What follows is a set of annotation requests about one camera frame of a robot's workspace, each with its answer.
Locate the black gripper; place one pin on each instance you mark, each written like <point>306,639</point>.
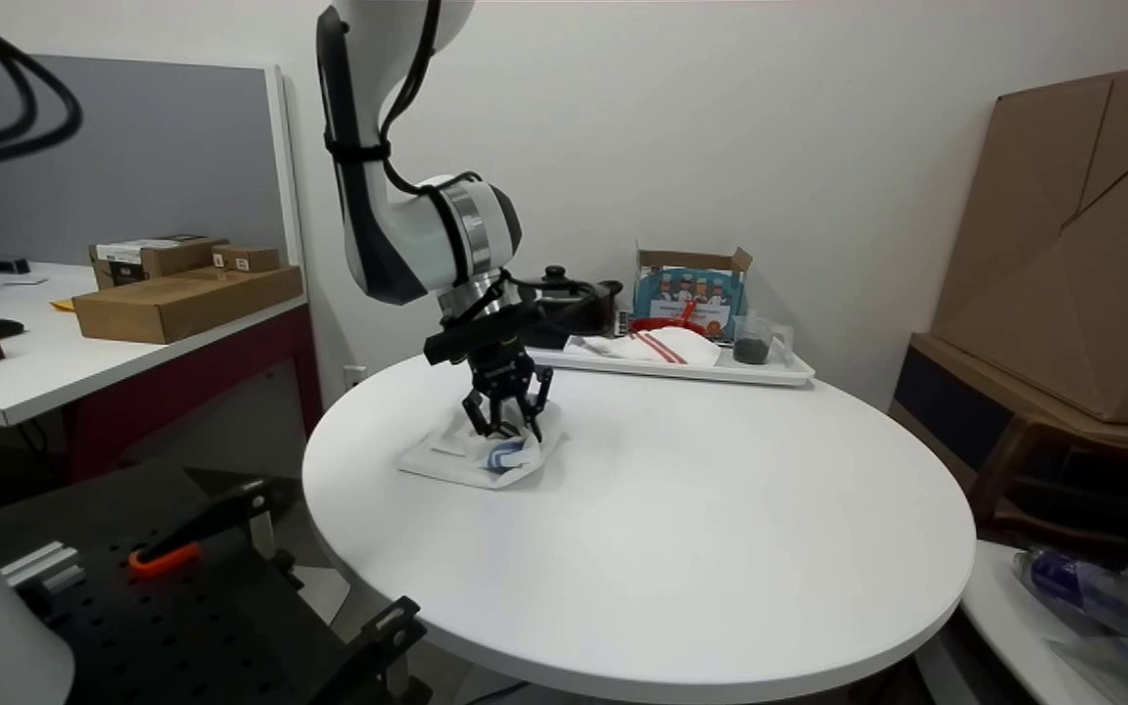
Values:
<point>513,379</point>

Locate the white towel with blue stripes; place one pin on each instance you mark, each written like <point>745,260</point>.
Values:
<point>462,461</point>

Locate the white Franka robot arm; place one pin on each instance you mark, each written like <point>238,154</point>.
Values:
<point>392,237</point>

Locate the white towel with red stripes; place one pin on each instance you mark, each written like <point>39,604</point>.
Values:
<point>667,345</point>

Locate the black pot with lid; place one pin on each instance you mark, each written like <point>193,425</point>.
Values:
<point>578,315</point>

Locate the blue printed cardboard box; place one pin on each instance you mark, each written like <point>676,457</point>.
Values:
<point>688,293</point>

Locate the white rectangular tray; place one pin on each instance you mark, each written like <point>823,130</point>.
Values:
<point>723,370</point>

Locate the small black cup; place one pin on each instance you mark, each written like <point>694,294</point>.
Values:
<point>750,349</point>

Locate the small brown box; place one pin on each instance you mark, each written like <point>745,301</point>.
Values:
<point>251,260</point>

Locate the flat brown cardboard box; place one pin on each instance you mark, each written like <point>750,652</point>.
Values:
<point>186,305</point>

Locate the small open cardboard box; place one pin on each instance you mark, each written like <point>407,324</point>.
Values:
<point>177,258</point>

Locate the grey partition panel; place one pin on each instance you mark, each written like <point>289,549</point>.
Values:
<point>160,158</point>

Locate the white desk with red panel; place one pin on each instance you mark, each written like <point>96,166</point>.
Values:
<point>56,375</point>

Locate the aluminium extrusion piece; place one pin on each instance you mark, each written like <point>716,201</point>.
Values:
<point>43,567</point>

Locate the large brown cardboard box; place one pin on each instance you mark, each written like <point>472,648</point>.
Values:
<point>1075,260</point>

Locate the clear plastic bag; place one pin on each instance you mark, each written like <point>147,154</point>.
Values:
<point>1097,592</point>

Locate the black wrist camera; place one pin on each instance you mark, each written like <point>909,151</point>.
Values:
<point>462,345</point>

